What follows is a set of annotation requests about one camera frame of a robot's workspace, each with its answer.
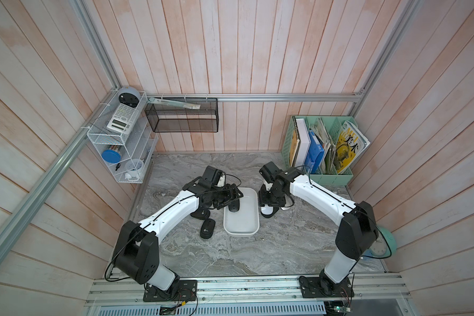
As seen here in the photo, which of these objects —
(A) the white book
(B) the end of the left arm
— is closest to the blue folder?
(A) the white book

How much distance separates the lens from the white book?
0.92 meters

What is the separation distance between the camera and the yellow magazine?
941mm

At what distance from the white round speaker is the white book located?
76 centimetres

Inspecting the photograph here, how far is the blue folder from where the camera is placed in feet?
3.09

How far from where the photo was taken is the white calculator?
749 millimetres

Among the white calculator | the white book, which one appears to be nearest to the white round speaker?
the white calculator

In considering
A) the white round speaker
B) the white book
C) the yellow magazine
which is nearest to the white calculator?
the white round speaker

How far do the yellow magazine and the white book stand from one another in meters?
0.20

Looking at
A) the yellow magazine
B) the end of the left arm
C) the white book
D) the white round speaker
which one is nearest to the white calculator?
the white round speaker

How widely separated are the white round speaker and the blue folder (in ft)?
2.65
